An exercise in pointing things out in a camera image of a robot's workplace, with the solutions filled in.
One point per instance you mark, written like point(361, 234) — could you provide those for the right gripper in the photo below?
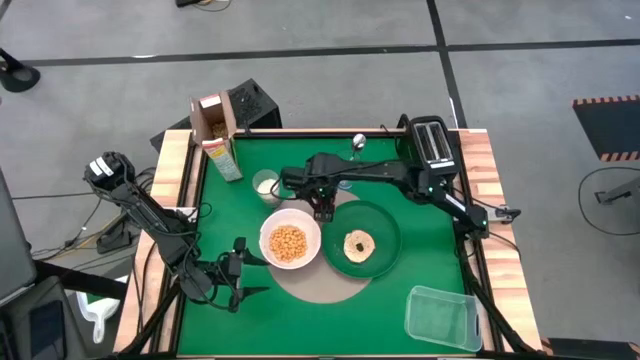
point(310, 185)

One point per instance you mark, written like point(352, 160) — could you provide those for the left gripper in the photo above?
point(234, 272)

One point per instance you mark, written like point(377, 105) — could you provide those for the bagel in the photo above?
point(352, 250)

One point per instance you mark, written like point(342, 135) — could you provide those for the silver spoon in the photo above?
point(359, 141)

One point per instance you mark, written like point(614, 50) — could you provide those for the panda cereal box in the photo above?
point(225, 160)

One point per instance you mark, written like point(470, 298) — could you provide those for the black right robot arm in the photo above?
point(380, 172)

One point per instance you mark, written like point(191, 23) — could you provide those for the pale pink bowl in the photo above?
point(267, 240)

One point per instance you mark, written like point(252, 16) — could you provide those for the orange cereal pieces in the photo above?
point(288, 244)

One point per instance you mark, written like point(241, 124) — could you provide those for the round beige cork placemat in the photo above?
point(310, 285)

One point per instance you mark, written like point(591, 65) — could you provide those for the clear drinking glass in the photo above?
point(345, 155)

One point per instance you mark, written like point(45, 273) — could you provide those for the white milk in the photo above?
point(267, 189)

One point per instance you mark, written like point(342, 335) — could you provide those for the green plate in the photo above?
point(380, 235)

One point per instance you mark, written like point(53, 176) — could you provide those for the clear glass with milk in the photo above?
point(256, 175)

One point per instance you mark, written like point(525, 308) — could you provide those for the black toaster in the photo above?
point(432, 140)

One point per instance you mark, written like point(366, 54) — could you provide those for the wooden table side board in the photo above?
point(170, 165)
point(500, 270)

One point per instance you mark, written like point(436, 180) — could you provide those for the black stand foot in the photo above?
point(112, 240)

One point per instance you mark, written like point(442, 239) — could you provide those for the white plastic scoop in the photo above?
point(97, 312)

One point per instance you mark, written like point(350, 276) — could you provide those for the clear plastic container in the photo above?
point(440, 320)

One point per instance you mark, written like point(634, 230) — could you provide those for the dark grey equipment case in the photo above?
point(50, 325)

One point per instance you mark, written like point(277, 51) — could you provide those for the computer monitor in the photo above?
point(12, 240)

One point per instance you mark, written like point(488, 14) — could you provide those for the grey floor stand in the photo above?
point(617, 194)

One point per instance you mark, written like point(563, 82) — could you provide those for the black hazard-striped floor mat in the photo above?
point(607, 127)
point(590, 350)

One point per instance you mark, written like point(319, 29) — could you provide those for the black round stand base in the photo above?
point(20, 77)

